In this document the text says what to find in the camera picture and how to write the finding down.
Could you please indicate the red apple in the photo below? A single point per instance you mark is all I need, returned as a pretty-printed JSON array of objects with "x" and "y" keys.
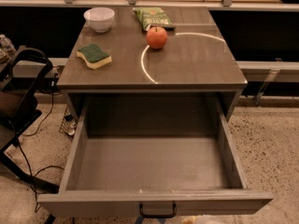
[{"x": 156, "y": 37}]

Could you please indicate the open grey top drawer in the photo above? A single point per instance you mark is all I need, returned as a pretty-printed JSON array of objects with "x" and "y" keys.
[{"x": 132, "y": 149}]

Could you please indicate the black drawer handle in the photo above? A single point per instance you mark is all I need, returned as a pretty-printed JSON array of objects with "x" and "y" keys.
[{"x": 158, "y": 210}]

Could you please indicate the grey wooden cabinet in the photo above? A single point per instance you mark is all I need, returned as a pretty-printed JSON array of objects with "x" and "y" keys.
[{"x": 194, "y": 58}]

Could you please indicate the black cart frame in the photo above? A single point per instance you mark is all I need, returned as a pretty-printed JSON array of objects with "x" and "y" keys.
[{"x": 18, "y": 111}]

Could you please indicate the green yellow sponge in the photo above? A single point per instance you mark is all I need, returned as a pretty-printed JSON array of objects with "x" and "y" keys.
[{"x": 93, "y": 56}]

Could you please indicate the green chip bag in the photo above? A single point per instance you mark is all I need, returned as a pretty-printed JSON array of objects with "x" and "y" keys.
[{"x": 153, "y": 16}]

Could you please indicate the white bowl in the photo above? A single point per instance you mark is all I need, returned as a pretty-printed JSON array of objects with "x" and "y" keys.
[{"x": 100, "y": 19}]

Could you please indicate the wire mesh basket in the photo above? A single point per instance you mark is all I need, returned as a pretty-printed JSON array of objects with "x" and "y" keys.
[{"x": 68, "y": 125}]

